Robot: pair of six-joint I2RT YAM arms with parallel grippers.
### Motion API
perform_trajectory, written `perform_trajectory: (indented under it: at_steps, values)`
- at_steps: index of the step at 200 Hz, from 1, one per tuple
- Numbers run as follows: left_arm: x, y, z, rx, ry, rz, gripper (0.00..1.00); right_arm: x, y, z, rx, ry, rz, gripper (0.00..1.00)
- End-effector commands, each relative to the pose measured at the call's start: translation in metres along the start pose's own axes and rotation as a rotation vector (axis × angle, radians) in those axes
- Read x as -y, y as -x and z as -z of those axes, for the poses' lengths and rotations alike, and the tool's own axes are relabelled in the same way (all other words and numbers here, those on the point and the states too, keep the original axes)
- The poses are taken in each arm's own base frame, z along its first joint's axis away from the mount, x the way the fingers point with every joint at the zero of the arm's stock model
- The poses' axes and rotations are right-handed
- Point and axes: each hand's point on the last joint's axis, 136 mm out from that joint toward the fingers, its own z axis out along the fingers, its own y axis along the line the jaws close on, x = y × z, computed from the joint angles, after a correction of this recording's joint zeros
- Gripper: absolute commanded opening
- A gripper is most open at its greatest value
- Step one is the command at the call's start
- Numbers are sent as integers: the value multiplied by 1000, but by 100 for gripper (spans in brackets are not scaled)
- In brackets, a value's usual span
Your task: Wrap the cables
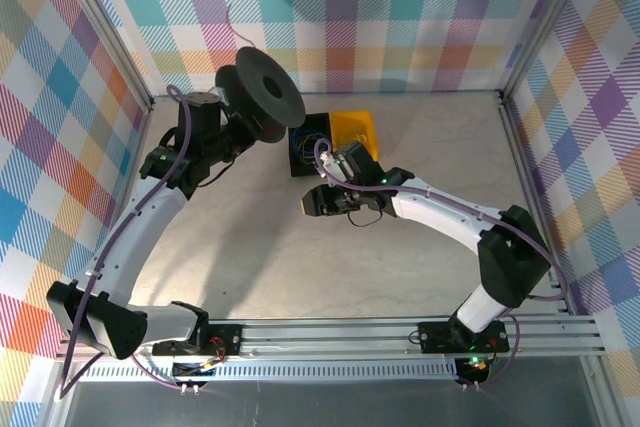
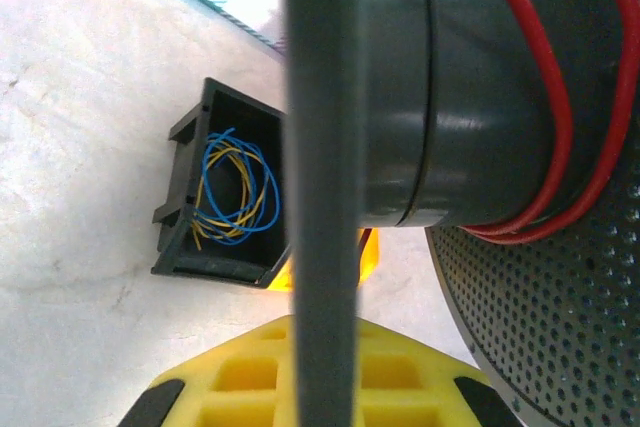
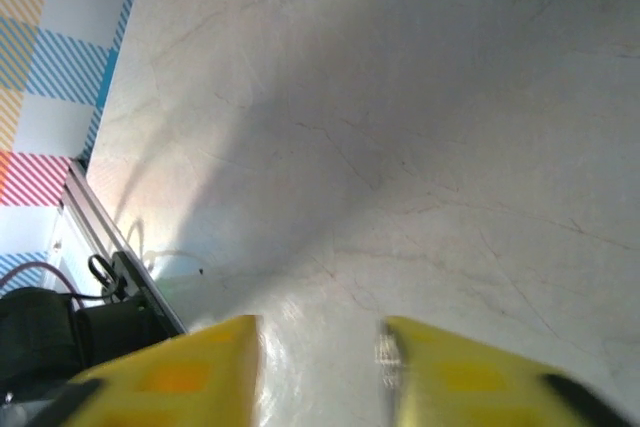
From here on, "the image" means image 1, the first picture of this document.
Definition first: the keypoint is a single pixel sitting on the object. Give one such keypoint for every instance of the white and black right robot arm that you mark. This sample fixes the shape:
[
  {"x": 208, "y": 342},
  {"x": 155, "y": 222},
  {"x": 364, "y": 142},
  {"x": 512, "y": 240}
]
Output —
[{"x": 440, "y": 207}]

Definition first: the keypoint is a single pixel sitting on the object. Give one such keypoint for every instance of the small circuit board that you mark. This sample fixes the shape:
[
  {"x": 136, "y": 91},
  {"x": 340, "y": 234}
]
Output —
[
  {"x": 195, "y": 371},
  {"x": 475, "y": 367}
]

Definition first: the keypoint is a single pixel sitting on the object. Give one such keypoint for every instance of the aluminium table side rail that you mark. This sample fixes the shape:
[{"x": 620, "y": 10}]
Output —
[
  {"x": 520, "y": 147},
  {"x": 145, "y": 122}
]

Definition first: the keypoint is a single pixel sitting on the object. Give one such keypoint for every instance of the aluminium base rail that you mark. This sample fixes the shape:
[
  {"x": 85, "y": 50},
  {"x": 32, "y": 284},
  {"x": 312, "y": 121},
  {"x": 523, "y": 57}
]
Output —
[{"x": 325, "y": 337}]

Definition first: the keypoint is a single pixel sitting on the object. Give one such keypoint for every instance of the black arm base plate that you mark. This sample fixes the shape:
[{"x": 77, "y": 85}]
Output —
[
  {"x": 435, "y": 337},
  {"x": 227, "y": 339}
]

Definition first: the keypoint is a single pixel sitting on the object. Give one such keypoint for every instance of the yellow plastic bin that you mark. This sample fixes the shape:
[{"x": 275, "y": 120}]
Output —
[{"x": 355, "y": 122}]

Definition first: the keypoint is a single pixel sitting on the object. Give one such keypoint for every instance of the aluminium frame post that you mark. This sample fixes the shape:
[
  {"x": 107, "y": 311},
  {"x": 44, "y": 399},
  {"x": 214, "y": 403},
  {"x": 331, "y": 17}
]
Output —
[
  {"x": 107, "y": 32},
  {"x": 545, "y": 22}
]

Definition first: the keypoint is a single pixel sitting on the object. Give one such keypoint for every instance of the black plastic bin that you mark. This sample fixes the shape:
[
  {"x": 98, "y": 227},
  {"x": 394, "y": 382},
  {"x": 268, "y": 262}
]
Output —
[{"x": 300, "y": 169}]

